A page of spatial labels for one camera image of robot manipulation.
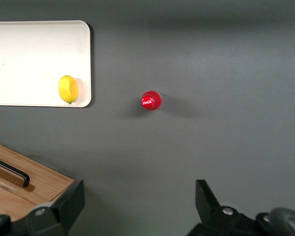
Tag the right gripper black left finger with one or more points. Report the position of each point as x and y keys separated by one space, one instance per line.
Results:
x=68 y=204

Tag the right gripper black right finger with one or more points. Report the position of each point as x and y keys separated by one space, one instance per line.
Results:
x=209 y=206

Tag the red capped coke bottle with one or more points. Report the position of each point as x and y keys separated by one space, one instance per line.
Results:
x=150 y=100

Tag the white rectangular plastic tray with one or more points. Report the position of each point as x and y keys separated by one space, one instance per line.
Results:
x=27 y=61

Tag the wooden drawer cabinet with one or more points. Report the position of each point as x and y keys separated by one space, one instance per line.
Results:
x=46 y=179

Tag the wooden drawer front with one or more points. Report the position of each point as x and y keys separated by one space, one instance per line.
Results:
x=49 y=175

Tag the yellow lemon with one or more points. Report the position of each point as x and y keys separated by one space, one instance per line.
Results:
x=67 y=89

